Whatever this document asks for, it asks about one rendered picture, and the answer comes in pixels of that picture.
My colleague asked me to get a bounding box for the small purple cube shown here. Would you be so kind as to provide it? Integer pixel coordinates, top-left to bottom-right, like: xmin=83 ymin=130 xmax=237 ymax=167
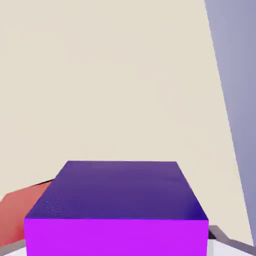
xmin=23 ymin=160 xmax=209 ymax=256

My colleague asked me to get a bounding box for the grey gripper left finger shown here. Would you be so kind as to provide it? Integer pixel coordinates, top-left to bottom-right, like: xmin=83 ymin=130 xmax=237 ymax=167
xmin=0 ymin=239 xmax=27 ymax=256

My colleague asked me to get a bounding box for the large red box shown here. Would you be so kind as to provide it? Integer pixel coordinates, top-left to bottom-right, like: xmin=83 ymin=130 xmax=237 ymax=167
xmin=0 ymin=179 xmax=55 ymax=248

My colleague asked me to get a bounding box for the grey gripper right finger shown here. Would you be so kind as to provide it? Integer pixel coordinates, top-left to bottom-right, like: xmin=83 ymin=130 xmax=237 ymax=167
xmin=207 ymin=224 xmax=256 ymax=256

